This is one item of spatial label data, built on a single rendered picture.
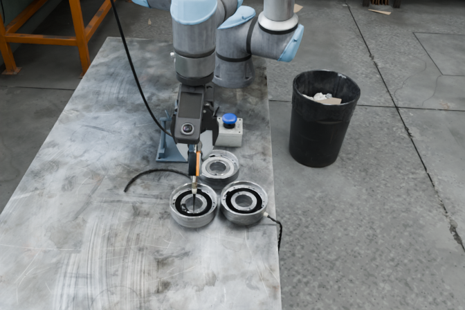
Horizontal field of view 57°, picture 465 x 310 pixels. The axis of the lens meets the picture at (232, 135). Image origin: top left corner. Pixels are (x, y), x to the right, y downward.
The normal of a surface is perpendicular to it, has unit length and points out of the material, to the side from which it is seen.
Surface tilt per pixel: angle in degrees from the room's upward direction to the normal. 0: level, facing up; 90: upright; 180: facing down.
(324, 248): 0
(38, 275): 0
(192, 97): 29
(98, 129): 0
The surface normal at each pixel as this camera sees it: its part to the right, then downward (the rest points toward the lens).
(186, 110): 0.07, -0.40
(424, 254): 0.04, -0.79
